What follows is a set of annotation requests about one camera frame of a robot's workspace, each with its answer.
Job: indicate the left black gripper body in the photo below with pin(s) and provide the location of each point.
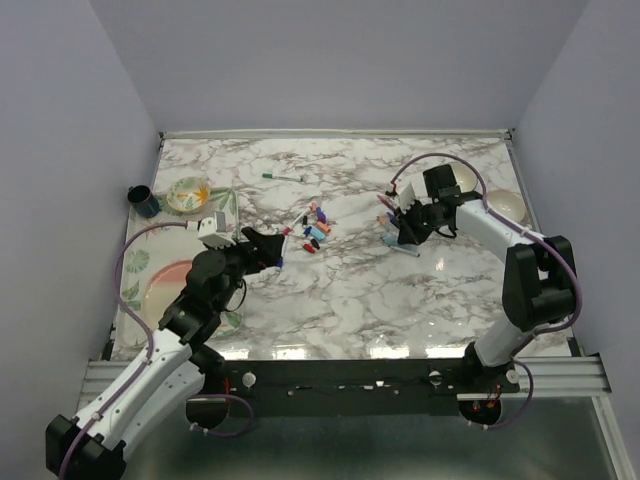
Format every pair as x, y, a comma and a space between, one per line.
242, 261

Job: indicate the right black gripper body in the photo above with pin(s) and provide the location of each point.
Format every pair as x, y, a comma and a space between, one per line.
418, 221

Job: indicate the blue capped marker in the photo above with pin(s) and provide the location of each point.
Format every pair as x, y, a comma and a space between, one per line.
282, 252

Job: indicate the light blue highlighter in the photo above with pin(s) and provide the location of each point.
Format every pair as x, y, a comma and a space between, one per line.
390, 241

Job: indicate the light blue highlighter cap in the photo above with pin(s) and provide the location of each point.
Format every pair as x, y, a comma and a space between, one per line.
317, 234

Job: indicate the orange highlighter cap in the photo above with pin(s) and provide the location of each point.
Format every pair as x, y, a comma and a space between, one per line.
323, 227

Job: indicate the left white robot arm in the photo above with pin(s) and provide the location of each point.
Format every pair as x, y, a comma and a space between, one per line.
98, 441

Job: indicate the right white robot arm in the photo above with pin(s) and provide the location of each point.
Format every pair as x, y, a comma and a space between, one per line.
540, 292

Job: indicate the red pen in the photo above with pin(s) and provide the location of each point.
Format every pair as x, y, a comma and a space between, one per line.
385, 202

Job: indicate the white ceramic bowl blue rim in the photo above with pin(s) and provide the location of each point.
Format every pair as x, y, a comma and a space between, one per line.
465, 178

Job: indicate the green capped marker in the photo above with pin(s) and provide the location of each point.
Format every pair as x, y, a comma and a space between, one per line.
298, 179

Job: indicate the floral plastic tray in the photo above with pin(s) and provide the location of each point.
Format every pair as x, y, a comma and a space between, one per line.
153, 270

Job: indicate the floral ceramic bowl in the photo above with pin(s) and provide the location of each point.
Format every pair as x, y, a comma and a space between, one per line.
188, 195

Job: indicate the pink ceramic plate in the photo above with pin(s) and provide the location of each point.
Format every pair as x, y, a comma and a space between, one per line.
163, 288

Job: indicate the dark blue metal cup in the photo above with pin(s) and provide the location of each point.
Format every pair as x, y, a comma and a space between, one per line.
143, 201

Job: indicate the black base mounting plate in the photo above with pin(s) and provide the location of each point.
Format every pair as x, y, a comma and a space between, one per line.
323, 388

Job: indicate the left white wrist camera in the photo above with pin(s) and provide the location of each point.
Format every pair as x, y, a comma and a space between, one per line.
212, 232

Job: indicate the aluminium frame rail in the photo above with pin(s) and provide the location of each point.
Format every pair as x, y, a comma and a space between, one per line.
566, 377

